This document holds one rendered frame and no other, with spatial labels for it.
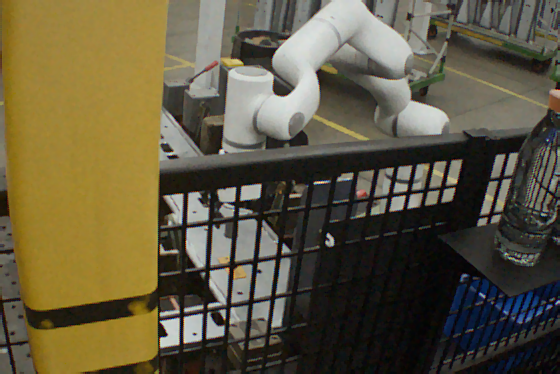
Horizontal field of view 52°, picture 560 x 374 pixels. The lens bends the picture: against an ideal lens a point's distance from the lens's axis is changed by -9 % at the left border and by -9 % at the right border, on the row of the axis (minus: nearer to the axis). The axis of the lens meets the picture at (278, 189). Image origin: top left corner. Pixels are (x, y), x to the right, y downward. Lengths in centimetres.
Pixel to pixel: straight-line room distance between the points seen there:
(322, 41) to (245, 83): 23
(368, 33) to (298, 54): 25
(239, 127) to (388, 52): 45
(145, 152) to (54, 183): 6
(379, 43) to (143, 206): 110
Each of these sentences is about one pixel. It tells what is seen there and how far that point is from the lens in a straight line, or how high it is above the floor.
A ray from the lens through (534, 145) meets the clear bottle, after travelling 67.
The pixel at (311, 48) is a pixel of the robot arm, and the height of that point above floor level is 147.
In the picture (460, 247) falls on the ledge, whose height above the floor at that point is 143.
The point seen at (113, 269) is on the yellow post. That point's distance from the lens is 43.
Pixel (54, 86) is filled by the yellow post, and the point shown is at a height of 167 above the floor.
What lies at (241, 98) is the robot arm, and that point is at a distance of 116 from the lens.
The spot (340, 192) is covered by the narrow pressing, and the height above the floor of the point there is 132.
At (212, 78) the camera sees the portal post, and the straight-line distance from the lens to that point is 553.
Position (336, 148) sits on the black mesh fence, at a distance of 60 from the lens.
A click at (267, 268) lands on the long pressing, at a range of 139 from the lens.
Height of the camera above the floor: 178
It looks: 27 degrees down
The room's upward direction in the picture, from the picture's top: 7 degrees clockwise
